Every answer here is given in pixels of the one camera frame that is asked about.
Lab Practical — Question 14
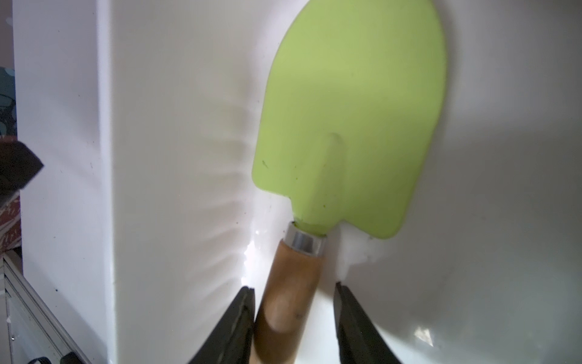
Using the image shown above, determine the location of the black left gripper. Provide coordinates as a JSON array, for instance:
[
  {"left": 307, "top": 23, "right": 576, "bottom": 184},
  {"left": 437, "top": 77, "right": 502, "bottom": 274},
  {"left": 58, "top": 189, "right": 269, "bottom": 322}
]
[{"left": 1, "top": 140, "right": 44, "bottom": 207}]

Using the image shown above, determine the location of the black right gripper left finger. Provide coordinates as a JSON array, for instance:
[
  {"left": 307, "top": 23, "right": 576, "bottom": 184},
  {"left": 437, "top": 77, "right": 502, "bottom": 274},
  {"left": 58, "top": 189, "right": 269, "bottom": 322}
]
[{"left": 189, "top": 286, "right": 256, "bottom": 364}]

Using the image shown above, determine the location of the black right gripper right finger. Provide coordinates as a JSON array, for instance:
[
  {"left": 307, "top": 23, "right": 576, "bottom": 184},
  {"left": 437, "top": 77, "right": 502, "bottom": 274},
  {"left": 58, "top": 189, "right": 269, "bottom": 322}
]
[{"left": 333, "top": 281, "right": 401, "bottom": 364}]

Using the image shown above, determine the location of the white storage tray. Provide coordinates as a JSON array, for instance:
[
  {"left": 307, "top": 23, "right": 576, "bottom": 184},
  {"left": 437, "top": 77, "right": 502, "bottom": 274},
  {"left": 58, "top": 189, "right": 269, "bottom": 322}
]
[{"left": 7, "top": 1, "right": 581, "bottom": 363}]

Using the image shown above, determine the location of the green shovel wooden handle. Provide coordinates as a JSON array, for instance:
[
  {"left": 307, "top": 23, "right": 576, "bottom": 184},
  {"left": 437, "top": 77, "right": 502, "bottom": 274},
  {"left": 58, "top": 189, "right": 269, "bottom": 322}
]
[{"left": 252, "top": 1, "right": 447, "bottom": 363}]

